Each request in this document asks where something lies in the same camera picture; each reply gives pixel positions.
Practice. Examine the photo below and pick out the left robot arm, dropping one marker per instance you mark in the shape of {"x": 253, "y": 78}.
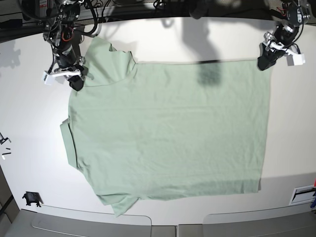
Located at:
{"x": 282, "y": 41}

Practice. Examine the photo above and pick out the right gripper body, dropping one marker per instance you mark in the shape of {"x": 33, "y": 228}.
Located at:
{"x": 77, "y": 70}

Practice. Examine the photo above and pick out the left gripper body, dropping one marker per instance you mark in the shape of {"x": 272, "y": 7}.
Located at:
{"x": 270, "y": 45}

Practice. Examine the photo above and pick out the small black and white parts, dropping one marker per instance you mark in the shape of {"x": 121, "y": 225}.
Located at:
{"x": 5, "y": 153}

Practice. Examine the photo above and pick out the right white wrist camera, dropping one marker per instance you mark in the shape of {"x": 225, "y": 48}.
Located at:
{"x": 49, "y": 78}

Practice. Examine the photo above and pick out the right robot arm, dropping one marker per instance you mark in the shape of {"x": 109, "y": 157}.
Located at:
{"x": 59, "y": 30}

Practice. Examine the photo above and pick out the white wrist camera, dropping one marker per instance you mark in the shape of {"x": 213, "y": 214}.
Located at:
{"x": 296, "y": 59}
{"x": 49, "y": 78}

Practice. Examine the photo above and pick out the light green T-shirt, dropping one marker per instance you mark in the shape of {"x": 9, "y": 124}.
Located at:
{"x": 150, "y": 131}

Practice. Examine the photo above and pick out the black power adapter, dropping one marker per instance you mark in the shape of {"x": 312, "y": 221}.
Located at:
{"x": 11, "y": 24}

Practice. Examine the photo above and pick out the black clamp on table edge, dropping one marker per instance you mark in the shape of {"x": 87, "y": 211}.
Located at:
{"x": 32, "y": 197}

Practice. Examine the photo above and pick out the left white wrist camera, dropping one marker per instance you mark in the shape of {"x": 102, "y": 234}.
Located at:
{"x": 296, "y": 59}

